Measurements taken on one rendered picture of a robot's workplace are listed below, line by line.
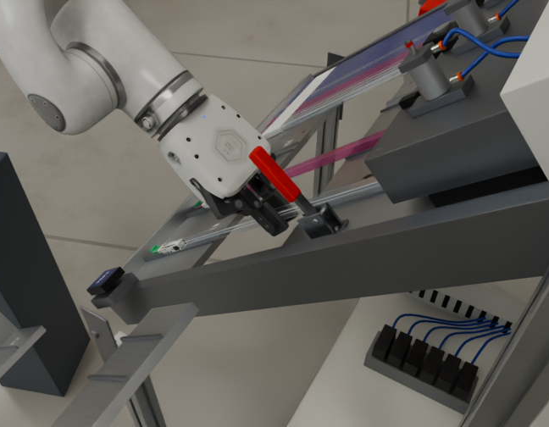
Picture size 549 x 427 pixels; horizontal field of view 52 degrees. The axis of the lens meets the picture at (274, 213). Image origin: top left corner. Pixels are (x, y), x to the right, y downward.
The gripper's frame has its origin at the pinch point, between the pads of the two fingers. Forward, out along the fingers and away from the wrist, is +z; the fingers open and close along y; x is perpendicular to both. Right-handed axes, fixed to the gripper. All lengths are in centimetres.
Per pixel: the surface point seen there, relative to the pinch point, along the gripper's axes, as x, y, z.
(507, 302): 3.9, 24.6, 40.1
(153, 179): 131, 71, -16
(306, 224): -11.5, -7.0, 0.6
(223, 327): 96, 30, 30
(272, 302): -2.1, -10.0, 5.4
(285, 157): 13.0, 19.2, -1.4
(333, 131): 40, 61, 7
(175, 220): 31.3, 7.8, -5.7
